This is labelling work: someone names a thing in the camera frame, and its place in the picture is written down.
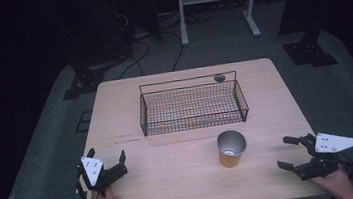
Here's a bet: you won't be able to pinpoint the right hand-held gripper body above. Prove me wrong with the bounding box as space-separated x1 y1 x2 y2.
290 128 353 182

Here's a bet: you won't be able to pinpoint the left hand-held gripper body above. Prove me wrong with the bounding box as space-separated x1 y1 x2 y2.
76 151 131 196

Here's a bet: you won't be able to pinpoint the person's right hand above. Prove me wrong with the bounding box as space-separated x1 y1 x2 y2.
308 162 353 199

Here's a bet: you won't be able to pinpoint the orange cup with silver inside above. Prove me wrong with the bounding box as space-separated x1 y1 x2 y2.
214 128 250 170

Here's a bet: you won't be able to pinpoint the black stand with floor base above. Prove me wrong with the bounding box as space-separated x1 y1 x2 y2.
55 36 112 101
280 25 340 72

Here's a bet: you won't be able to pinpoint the small dark round object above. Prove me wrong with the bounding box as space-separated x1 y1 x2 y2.
213 73 227 84

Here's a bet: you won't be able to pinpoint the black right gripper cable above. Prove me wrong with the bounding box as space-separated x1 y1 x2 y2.
337 151 353 199

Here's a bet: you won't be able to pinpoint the black wire basket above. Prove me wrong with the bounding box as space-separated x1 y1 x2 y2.
134 69 252 138

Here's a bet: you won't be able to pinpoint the black floor cable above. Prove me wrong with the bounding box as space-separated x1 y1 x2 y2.
114 37 155 81
160 27 187 74

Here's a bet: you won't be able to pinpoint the white floor cables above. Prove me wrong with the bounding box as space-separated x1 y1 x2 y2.
133 9 185 39

